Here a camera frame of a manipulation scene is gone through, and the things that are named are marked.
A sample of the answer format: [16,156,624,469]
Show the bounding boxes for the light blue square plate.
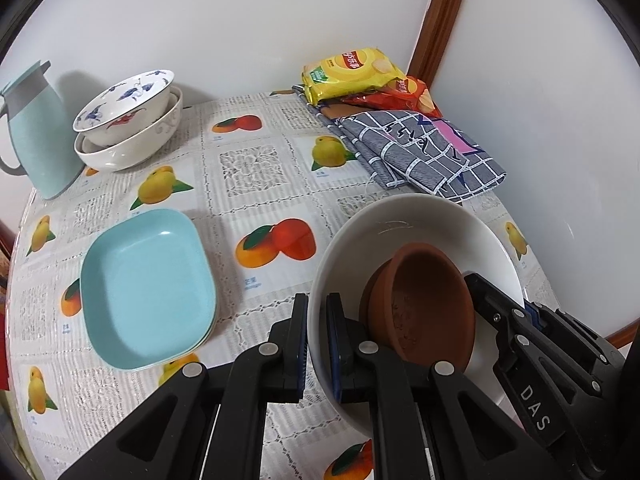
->
[80,208,217,372]

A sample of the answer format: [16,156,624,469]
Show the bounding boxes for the small brown clay bowl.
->
[359,260,398,336]
[366,242,474,369]

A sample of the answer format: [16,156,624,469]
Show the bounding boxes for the blue checked cloth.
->
[292,85,507,204]

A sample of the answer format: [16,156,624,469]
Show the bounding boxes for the brown wooden door frame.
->
[407,0,473,91]

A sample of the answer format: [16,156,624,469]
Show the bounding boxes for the large white patterned bowl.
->
[74,87,184,172]

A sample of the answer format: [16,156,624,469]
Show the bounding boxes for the blue crane pattern bowl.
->
[73,69,176,147]

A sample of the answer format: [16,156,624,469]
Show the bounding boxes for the white dish with orange print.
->
[80,87,182,154]

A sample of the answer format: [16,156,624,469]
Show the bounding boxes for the yellow chips bag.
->
[301,47,407,105]

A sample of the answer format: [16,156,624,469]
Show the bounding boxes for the light blue thermos jug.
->
[0,60,86,200]

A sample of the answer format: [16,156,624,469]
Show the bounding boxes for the red chips bag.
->
[340,75,443,117]

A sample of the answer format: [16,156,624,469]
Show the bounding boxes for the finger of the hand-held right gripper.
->
[464,272,532,377]
[524,302,627,397]

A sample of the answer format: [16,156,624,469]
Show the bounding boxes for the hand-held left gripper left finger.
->
[60,292,308,480]

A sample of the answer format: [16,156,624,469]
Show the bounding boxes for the plain white bowl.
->
[306,195,526,443]

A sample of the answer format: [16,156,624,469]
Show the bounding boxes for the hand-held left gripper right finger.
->
[326,292,581,480]

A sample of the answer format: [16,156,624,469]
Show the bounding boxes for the light green square plate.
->
[150,304,219,368]

